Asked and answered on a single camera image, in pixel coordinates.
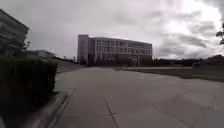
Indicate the grey concrete slab plaza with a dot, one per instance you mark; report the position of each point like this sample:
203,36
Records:
133,96

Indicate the wide concrete steps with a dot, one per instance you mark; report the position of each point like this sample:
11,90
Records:
68,65

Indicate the building with horizontal bands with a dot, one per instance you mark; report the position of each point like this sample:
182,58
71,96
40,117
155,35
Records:
11,35

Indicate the grey multi-storey block building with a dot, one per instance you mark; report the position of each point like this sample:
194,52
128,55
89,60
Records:
113,50

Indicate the grass plot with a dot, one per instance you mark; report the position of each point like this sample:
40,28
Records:
186,72

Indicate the concrete kerb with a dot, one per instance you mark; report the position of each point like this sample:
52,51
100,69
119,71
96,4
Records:
50,108

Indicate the dark distant tree line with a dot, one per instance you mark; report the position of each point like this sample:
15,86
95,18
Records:
186,61

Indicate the tall green hedge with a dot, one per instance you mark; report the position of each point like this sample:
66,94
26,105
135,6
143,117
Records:
25,83

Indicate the dark leafy tree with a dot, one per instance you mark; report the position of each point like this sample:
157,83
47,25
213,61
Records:
220,35

